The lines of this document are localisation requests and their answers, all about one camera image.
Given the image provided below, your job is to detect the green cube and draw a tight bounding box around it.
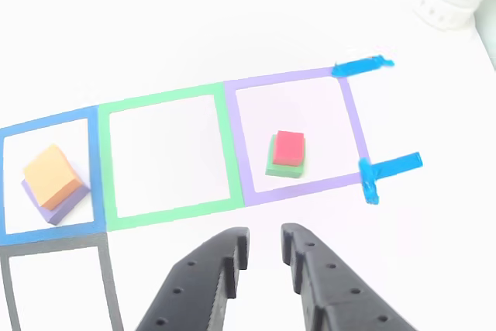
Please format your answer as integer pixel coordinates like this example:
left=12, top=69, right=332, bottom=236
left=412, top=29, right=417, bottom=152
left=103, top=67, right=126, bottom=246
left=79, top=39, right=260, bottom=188
left=265, top=134, right=307, bottom=180

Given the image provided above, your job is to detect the large purple cube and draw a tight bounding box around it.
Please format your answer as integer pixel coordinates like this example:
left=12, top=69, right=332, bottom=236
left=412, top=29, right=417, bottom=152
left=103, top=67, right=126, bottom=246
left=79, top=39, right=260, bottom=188
left=20, top=178, right=92, bottom=226

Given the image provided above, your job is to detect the small red cube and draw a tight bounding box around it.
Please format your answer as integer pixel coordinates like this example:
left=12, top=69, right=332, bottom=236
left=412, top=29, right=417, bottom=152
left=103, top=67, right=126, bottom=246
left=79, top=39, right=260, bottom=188
left=272, top=130, right=306, bottom=167

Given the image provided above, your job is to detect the orange cube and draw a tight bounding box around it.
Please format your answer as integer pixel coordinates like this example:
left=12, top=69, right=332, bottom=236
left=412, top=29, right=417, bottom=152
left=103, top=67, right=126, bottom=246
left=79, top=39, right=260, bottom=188
left=22, top=143, right=84, bottom=211

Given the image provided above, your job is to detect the black square frame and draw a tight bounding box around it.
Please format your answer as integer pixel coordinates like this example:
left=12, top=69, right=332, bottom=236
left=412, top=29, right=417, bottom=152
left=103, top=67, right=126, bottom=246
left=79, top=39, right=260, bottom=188
left=0, top=232, right=125, bottom=331

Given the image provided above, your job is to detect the blue square frame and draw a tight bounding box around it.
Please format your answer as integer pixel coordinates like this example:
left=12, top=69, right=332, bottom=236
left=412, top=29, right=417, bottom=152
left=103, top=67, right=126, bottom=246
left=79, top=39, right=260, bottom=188
left=0, top=105, right=108, bottom=247

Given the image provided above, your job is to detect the green square frame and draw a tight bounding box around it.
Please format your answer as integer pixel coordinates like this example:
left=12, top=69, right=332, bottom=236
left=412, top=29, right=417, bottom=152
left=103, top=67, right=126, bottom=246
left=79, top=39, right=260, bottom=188
left=97, top=81, right=245, bottom=233

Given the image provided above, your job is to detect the purple square frame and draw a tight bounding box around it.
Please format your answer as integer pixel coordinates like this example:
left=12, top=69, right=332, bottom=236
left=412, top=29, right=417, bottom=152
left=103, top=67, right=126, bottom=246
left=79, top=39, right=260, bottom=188
left=223, top=66, right=371, bottom=208

